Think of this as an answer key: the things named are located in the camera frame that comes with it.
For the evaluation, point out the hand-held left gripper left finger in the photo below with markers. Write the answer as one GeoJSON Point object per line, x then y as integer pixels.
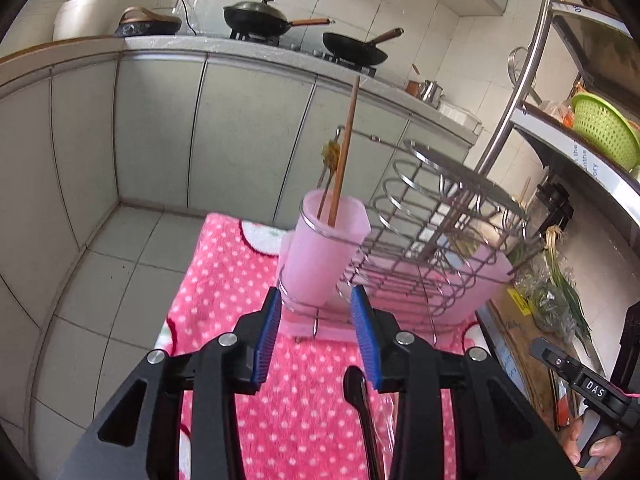
{"type": "Point", "coordinates": [265, 340]}

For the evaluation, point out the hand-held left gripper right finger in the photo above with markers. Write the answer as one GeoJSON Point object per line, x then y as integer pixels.
{"type": "Point", "coordinates": [365, 340]}

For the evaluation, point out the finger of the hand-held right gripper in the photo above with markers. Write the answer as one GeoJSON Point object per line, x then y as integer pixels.
{"type": "Point", "coordinates": [547, 352]}

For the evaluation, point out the black spoon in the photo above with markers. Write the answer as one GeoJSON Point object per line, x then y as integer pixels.
{"type": "Point", "coordinates": [355, 390]}

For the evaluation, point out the pink plastic utensil cup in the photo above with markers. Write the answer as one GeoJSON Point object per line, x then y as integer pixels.
{"type": "Point", "coordinates": [492, 280]}
{"type": "Point", "coordinates": [320, 260]}

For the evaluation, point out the wooden chopstick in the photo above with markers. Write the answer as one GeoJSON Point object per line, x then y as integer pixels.
{"type": "Point", "coordinates": [345, 150]}
{"type": "Point", "coordinates": [526, 191]}

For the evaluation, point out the thin gold spoon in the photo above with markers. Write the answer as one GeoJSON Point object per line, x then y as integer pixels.
{"type": "Point", "coordinates": [331, 152]}

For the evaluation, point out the person's right hand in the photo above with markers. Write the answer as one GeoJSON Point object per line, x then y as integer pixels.
{"type": "Point", "coordinates": [607, 447]}

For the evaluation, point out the pink plastic drip tray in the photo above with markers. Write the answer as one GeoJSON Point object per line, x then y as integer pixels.
{"type": "Point", "coordinates": [330, 330]}

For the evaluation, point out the bagged green vegetables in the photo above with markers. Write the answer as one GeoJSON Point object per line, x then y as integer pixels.
{"type": "Point", "coordinates": [545, 305]}

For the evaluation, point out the green onions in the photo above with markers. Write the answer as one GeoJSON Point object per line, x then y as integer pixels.
{"type": "Point", "coordinates": [565, 285]}

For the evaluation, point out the pink polka dot cloth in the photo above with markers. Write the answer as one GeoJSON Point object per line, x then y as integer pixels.
{"type": "Point", "coordinates": [300, 410]}

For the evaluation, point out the black blender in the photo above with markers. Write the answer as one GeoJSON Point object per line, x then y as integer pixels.
{"type": "Point", "coordinates": [555, 205]}

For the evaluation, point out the metal storage shelf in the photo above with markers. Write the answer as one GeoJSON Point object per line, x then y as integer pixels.
{"type": "Point", "coordinates": [590, 160]}

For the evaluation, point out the green plastic basket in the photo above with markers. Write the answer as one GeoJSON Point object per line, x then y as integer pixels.
{"type": "Point", "coordinates": [607, 130]}

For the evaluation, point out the grey kitchen cabinets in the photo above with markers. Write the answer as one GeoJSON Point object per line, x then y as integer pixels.
{"type": "Point", "coordinates": [150, 135]}

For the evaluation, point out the white plastic container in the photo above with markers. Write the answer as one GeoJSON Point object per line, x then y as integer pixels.
{"type": "Point", "coordinates": [460, 117]}

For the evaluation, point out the food packet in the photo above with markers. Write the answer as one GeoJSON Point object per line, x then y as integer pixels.
{"type": "Point", "coordinates": [557, 110]}

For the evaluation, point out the steel kettle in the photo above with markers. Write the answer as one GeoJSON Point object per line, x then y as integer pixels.
{"type": "Point", "coordinates": [431, 92]}

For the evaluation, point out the copper pot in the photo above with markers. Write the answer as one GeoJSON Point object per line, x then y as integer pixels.
{"type": "Point", "coordinates": [412, 87]}

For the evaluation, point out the metal strainer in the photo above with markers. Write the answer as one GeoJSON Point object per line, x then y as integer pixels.
{"type": "Point", "coordinates": [517, 67]}

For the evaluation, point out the black frying wok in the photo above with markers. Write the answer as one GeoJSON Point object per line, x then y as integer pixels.
{"type": "Point", "coordinates": [352, 50]}

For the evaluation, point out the gas stove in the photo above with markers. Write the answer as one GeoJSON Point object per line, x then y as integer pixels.
{"type": "Point", "coordinates": [300, 46]}

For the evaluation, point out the black wok with lid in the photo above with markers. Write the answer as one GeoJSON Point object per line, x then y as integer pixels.
{"type": "Point", "coordinates": [255, 17]}

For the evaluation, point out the dark patterned electric pot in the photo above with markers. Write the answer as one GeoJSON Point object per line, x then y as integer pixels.
{"type": "Point", "coordinates": [150, 26]}

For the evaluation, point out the white rice cooker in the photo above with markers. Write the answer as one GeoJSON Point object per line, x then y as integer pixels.
{"type": "Point", "coordinates": [85, 17]}

